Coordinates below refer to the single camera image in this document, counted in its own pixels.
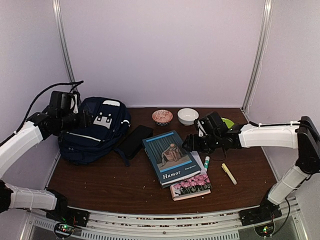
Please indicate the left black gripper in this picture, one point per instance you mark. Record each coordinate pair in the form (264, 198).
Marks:
(82, 123)

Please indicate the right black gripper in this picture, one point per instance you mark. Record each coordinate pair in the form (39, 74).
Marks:
(192, 144)

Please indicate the navy blue backpack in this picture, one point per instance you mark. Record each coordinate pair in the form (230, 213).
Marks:
(111, 121)

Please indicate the blue Humor book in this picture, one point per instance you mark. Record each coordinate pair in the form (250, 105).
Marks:
(171, 163)

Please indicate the black pencil case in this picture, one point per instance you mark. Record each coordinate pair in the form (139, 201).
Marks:
(132, 144)

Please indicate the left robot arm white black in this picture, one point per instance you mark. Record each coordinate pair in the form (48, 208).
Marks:
(36, 129)

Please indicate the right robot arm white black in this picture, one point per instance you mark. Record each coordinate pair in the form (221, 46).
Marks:
(301, 135)

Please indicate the white ceramic bowl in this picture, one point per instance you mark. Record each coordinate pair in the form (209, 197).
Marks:
(187, 116)

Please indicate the white green glue stick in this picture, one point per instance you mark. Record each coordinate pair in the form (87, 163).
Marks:
(206, 163)

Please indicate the red patterned bowl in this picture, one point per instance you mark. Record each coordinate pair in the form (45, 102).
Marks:
(162, 117)

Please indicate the cream yellow marker pen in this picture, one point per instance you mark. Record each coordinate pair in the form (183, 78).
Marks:
(228, 172)

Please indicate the pink flower Fate book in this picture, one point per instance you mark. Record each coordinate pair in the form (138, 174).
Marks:
(192, 187)

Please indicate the green plate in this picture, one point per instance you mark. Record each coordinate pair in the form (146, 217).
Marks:
(229, 123)

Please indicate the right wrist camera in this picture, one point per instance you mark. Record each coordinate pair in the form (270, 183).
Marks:
(211, 124)

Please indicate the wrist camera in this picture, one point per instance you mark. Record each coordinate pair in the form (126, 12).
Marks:
(211, 124)
(65, 102)

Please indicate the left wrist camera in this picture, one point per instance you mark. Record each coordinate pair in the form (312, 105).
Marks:
(65, 102)

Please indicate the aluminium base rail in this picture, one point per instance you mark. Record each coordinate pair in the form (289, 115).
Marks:
(218, 225)

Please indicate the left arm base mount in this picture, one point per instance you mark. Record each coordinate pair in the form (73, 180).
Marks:
(68, 222)

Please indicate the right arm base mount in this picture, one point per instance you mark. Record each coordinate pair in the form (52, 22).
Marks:
(262, 218)

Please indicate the left aluminium frame post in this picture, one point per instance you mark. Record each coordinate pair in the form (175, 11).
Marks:
(62, 38)

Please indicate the aluminium frame post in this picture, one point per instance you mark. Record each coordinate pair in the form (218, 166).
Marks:
(62, 38)
(261, 48)

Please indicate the right aluminium frame post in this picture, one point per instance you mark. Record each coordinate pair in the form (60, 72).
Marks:
(261, 48)

